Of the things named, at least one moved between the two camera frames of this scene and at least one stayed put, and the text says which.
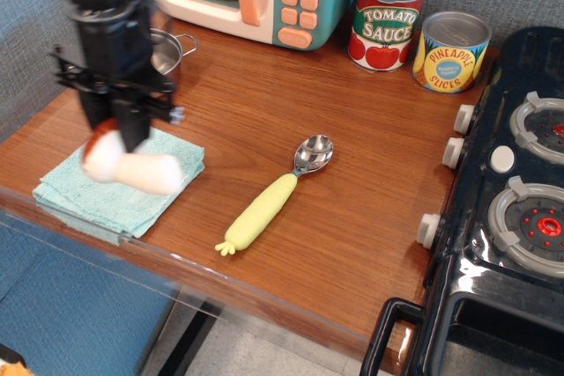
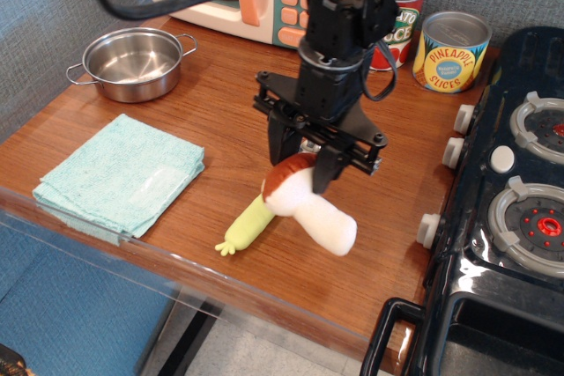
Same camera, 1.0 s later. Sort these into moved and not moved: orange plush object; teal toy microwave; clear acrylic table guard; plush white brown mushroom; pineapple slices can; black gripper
Moved: plush white brown mushroom; black gripper
Not moved: clear acrylic table guard; pineapple slices can; teal toy microwave; orange plush object
